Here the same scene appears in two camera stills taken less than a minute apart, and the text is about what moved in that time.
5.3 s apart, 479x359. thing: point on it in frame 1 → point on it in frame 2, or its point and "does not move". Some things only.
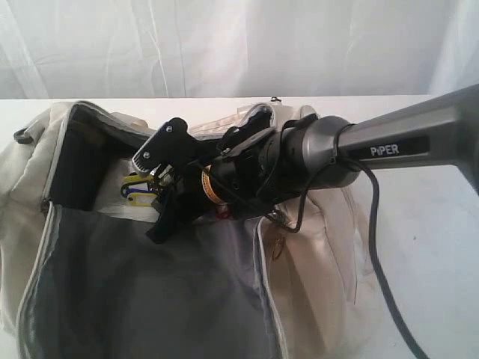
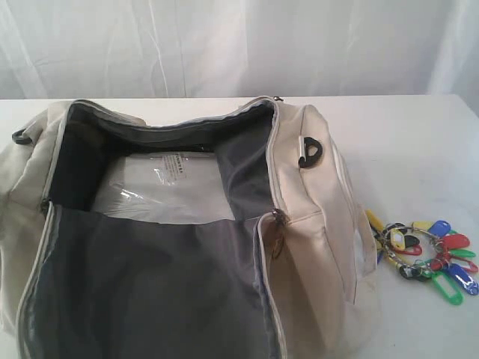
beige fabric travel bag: x=81 y=276 does not move
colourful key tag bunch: x=137 y=191 → x=421 y=250
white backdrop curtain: x=204 y=48 does not move
